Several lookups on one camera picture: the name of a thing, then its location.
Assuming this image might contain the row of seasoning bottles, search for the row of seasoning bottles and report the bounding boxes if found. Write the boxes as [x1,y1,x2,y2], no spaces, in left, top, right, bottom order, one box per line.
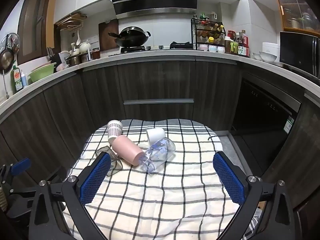
[224,29,250,57]

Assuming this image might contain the black spice rack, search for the black spice rack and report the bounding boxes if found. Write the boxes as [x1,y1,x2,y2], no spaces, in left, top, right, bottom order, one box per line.
[191,17,225,51]

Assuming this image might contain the white cup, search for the white cup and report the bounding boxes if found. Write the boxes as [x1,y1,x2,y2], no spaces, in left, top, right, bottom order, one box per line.
[146,127,166,144]

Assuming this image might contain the metal pot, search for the metal pot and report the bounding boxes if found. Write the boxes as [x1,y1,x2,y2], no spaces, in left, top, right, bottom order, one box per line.
[66,54,82,67]

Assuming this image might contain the green plastic basin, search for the green plastic basin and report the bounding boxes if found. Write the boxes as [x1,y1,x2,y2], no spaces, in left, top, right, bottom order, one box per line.
[27,62,57,83]

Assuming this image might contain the dark wooden cutting board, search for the dark wooden cutting board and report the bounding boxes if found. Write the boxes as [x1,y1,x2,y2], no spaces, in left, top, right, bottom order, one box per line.
[98,19,120,52]

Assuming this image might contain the dotted paper cup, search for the dotted paper cup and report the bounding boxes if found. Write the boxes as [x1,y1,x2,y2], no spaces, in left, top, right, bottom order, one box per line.
[107,120,123,144]

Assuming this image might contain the dark wood base cabinets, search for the dark wood base cabinets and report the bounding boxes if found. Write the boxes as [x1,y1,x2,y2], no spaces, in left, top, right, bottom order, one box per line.
[0,55,320,210]

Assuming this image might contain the pink cup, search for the pink cup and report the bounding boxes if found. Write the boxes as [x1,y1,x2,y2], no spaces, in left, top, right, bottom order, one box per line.
[111,135,144,166]

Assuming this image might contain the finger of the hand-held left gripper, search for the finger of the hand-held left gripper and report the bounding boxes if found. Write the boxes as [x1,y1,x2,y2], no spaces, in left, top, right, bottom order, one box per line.
[0,158,32,193]

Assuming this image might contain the large white bowl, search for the large white bowl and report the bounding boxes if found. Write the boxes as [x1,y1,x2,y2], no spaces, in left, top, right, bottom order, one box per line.
[259,51,277,63]

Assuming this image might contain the black knife block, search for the black knife block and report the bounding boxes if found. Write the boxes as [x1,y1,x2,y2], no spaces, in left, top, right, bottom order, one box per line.
[47,47,62,67]

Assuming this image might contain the hanging metal strainer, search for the hanging metal strainer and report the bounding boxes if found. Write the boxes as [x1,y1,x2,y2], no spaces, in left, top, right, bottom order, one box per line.
[5,32,20,53]

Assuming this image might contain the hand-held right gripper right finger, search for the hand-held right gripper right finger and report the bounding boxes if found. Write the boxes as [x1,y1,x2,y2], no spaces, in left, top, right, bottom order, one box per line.
[212,151,297,240]

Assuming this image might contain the hanging frying pan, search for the hanging frying pan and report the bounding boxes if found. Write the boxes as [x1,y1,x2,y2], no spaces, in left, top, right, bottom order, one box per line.
[0,47,13,75]

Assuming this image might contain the green dish soap bottle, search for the green dish soap bottle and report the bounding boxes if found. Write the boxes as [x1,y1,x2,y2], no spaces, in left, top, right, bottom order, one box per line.
[10,65,23,92]

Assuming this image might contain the black wok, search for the black wok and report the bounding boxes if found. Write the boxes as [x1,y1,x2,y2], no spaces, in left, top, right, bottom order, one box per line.
[108,26,151,48]

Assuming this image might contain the brown wooden window frame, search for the brown wooden window frame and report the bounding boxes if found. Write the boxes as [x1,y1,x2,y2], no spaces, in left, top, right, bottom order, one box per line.
[17,0,57,65]

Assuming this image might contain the clear blue floral cup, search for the clear blue floral cup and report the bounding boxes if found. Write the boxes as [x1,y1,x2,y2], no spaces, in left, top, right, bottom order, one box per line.
[138,137,176,173]

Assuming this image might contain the black white checked cloth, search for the black white checked cloth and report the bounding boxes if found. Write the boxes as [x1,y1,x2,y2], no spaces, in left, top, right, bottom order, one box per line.
[61,118,263,240]

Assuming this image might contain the grey transparent cup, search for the grey transparent cup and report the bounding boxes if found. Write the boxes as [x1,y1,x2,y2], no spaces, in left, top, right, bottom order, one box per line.
[95,145,123,177]

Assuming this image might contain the wooden glass door cabinet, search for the wooden glass door cabinet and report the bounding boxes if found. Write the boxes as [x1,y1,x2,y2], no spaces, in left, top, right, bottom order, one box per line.
[276,0,318,33]

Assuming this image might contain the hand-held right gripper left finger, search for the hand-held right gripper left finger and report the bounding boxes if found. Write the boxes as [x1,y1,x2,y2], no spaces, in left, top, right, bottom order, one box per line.
[28,152,112,240]

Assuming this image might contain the black gas stove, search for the black gas stove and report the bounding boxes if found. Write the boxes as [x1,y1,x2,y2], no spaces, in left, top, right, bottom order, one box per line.
[109,41,195,55]

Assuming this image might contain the wall rack with boards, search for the wall rack with boards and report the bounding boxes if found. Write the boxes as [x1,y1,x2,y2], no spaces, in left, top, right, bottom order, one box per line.
[55,12,87,32]

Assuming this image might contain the black microwave oven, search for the black microwave oven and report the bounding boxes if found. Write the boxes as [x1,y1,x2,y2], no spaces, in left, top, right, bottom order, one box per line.
[279,31,320,78]

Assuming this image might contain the white rice cooker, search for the white rice cooker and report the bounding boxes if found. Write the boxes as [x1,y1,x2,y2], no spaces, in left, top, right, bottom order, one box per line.
[262,42,280,59]

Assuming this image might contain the built-in black dishwasher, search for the built-in black dishwasher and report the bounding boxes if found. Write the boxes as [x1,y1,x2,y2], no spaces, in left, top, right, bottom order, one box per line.
[230,79,302,178]

